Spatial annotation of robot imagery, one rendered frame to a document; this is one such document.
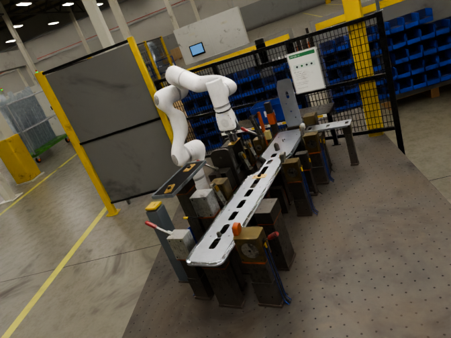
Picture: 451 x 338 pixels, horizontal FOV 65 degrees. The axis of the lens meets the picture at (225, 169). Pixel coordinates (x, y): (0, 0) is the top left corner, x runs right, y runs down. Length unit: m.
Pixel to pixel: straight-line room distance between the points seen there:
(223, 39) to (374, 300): 7.88
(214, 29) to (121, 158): 4.99
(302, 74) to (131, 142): 2.54
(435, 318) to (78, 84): 4.14
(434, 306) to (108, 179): 4.14
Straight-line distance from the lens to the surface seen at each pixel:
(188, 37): 9.03
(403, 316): 1.50
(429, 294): 1.57
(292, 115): 2.59
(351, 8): 2.68
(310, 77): 2.77
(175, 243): 1.62
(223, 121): 1.84
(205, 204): 1.75
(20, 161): 9.42
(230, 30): 8.88
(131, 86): 4.39
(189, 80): 1.93
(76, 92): 4.69
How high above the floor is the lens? 1.82
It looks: 21 degrees down
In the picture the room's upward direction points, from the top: 21 degrees counter-clockwise
